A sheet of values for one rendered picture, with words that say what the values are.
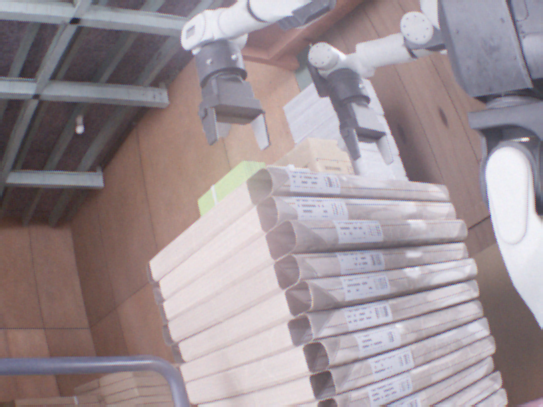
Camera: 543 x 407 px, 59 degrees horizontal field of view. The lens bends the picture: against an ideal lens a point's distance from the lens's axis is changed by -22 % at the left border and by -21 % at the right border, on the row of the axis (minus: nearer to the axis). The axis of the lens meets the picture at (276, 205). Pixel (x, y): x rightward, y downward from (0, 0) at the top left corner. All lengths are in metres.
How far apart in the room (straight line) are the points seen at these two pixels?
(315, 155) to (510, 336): 0.92
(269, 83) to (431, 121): 1.01
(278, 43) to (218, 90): 1.58
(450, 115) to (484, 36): 1.37
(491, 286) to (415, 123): 0.77
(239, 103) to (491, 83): 0.45
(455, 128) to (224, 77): 1.30
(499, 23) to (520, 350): 1.31
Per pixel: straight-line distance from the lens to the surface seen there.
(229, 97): 1.01
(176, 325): 1.05
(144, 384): 2.41
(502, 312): 1.93
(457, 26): 0.88
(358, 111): 1.24
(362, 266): 0.88
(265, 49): 2.64
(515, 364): 1.93
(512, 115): 0.85
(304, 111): 2.05
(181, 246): 1.02
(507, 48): 0.83
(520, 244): 0.82
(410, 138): 2.31
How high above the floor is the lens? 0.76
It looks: 20 degrees up
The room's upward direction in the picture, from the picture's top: 16 degrees counter-clockwise
